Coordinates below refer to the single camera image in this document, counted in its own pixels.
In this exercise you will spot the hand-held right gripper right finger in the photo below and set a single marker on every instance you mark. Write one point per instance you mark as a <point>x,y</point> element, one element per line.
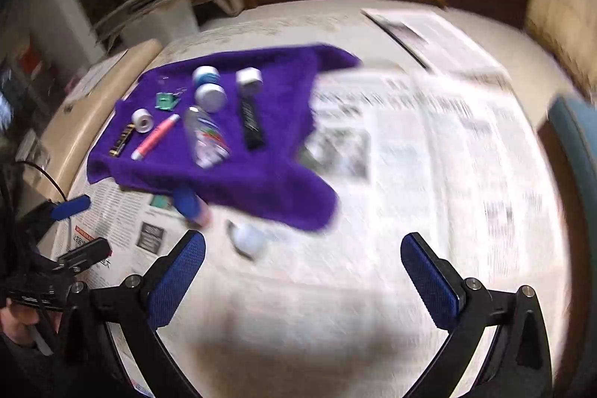
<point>431,286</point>

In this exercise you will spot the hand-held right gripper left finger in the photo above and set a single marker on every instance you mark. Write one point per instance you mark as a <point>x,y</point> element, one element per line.
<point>179,286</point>

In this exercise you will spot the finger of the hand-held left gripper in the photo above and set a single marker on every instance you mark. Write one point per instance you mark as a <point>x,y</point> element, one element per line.
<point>70,207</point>
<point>86,253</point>

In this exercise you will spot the small white bottle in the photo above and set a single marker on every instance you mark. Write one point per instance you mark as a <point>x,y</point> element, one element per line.
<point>249,239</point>

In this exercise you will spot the blue plastic object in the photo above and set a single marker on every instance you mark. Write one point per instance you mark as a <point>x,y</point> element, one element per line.
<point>187,200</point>

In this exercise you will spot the pink highlighter pen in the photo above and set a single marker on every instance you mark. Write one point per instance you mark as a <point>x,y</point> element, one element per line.
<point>154,138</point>

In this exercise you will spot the white tape roll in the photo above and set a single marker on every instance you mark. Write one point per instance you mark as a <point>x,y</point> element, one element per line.
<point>142,120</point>

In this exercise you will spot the green binder clip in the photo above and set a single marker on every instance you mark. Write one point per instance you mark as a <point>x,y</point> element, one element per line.
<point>167,100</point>

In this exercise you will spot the clear plastic bottle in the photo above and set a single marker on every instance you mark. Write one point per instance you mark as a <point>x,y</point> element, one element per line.
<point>205,139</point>

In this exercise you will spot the black stick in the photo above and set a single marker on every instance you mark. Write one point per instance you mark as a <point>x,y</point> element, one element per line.
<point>252,123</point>

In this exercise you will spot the white and blue bottle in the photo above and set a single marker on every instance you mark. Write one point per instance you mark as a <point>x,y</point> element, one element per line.
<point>211,92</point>

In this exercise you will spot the person's left forearm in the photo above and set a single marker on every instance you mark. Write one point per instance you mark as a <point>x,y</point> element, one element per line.
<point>23,372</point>

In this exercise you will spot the person's left hand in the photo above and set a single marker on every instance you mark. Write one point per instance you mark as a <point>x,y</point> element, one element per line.
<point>18,325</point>

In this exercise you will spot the purple towel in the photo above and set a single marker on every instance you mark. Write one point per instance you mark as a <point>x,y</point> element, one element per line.
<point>261,174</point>

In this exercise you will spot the newspaper sheet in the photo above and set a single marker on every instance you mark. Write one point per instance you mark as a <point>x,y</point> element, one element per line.
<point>443,146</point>

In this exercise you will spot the teal cushioned chair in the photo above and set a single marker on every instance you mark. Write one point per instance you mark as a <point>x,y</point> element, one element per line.
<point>576,155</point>

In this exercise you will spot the folded newspaper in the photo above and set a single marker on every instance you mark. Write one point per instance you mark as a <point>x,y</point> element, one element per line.
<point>433,39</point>

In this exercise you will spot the beige patterned curtain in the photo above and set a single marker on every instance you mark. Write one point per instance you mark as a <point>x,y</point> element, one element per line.
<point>564,6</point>

